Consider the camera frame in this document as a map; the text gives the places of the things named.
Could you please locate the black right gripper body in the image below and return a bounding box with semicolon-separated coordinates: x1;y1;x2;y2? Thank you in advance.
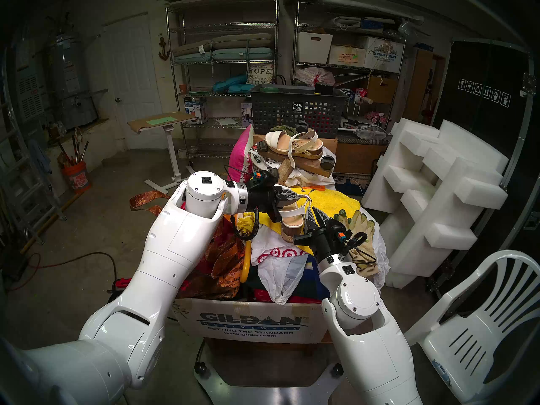
295;223;360;264

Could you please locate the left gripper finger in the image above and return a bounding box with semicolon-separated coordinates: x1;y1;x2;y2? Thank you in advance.
275;186;312;200
276;197;311;210

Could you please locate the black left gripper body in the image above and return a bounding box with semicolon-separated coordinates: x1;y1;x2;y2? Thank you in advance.
247;170;281;223

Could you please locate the white strap wedge sandal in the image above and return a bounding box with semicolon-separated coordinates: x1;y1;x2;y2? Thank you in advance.
278;193;313;243
265;129;324;168

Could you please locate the yellow terry towel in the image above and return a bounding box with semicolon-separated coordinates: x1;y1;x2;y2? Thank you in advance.
236;185;361;257

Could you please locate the wooden caster dolly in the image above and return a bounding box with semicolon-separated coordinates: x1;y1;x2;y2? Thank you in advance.
255;138;337;185

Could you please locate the blue fabric bag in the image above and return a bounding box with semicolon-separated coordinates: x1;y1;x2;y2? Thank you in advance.
291;256;332;301

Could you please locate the blue patterned rug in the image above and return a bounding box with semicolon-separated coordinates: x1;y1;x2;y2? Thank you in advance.
333;174;372;197

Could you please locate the pink pillow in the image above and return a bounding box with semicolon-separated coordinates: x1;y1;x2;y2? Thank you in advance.
228;124;254;183

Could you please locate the white plastic sheet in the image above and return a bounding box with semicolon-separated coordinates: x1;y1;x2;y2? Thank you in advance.
363;208;391;291

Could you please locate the white red-logo plastic bag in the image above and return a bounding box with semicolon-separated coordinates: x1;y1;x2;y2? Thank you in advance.
251;229;308;305

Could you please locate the brown wooden chest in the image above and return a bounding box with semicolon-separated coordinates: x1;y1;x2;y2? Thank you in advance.
335;134;391;176

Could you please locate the red orange patterned fabric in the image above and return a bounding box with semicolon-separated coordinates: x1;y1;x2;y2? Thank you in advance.
177;214;247;301

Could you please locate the black plastic mesh basket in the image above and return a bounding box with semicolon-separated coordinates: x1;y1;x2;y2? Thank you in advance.
251;84;347;139

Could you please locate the white foam packing block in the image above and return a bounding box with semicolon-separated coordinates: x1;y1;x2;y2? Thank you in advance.
362;117;509;289
439;119;510;173

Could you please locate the white overbed rolling table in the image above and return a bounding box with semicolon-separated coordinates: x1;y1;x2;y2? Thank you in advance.
127;111;202;194

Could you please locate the white Gildan activewear carton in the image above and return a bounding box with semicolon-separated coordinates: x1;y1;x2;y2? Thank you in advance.
171;299;334;345
364;36;405;73

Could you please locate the blue white appliance box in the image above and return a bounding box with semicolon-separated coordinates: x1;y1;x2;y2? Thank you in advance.
184;96;208;125

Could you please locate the teal pillow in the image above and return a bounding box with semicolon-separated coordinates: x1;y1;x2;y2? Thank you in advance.
212;74;249;93

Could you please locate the white red plastic bag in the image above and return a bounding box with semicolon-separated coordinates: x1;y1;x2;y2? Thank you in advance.
294;67;336;87

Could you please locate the brown cardboard box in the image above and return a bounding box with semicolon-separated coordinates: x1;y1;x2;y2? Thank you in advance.
367;75;399;105

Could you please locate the teal seat cushion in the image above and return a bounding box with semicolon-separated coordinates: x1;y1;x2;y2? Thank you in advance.
174;48;275;64

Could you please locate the white storage bin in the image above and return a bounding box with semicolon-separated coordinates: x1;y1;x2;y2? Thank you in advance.
298;31;334;64

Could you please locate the white labelled cardboard box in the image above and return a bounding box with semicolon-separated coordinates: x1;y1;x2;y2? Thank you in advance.
328;45;367;68

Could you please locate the beige seat cushion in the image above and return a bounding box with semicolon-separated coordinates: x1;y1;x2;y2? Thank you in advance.
172;33;274;57

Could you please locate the white plastic garden chair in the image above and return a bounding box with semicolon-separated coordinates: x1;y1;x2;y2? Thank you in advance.
403;250;540;405

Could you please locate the white panel door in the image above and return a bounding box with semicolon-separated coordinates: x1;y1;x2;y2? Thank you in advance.
101;13;167;149

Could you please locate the orange plastic bucket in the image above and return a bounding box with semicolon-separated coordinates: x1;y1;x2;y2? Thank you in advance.
63;161;91;194

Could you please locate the long white tube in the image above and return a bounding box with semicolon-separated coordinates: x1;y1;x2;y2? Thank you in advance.
321;0;424;25

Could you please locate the grey metal ladder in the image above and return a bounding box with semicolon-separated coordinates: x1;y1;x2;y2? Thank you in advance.
0;92;67;245

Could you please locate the grey water heater tank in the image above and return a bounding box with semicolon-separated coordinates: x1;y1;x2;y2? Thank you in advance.
49;33;98;130

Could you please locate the black flight case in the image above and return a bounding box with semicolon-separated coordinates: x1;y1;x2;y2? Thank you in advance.
430;37;540;299

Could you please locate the grey louvred furnace unit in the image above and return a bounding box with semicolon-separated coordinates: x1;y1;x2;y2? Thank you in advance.
16;69;46;122

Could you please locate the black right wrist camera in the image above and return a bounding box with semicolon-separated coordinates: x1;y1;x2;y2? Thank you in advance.
337;229;363;246

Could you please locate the yellow hooked handle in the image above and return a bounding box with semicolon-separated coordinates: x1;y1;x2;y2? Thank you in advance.
240;240;253;284

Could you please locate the brown patterned fabric strap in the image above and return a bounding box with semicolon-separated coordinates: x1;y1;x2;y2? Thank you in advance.
129;190;171;217

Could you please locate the chrome wire shelving rack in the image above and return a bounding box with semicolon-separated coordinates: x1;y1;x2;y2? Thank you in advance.
292;1;406;130
165;0;280;160

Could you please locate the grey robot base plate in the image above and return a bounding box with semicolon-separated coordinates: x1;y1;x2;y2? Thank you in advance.
194;364;344;405

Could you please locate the orange black floor cable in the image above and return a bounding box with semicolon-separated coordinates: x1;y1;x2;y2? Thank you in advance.
8;251;118;293

